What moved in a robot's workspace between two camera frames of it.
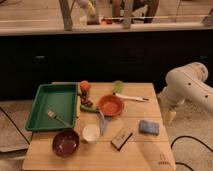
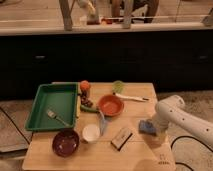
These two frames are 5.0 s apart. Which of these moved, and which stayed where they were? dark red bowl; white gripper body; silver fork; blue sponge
Moved: white gripper body
Stayed: blue sponge; dark red bowl; silver fork
